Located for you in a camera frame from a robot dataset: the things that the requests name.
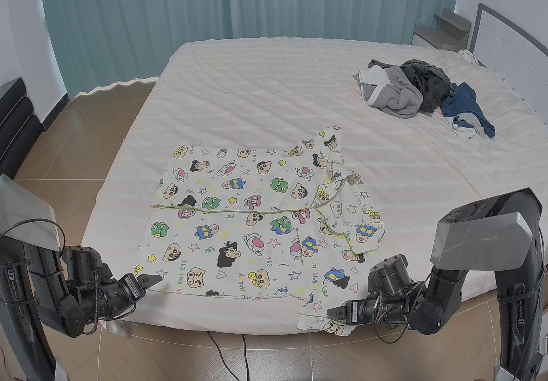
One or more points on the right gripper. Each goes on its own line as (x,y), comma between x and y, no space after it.
(368,311)

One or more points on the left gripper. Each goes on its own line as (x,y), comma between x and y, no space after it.
(122,289)

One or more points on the white printed pyjama top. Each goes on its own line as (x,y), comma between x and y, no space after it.
(239,234)

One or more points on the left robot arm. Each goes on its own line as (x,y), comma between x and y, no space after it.
(25,285)

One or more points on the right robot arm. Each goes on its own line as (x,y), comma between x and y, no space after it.
(483,234)

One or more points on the bed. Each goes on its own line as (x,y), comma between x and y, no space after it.
(265,105)

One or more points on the black chest of drawers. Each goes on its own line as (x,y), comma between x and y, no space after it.
(15,122)

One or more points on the grey garment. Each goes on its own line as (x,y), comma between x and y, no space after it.
(402,99)

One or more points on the dark blue garment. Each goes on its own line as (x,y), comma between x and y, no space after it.
(466,107)

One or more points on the black garment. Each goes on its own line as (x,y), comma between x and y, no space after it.
(432,84)

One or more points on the grey bedside table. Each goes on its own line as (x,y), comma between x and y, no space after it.
(441,30)

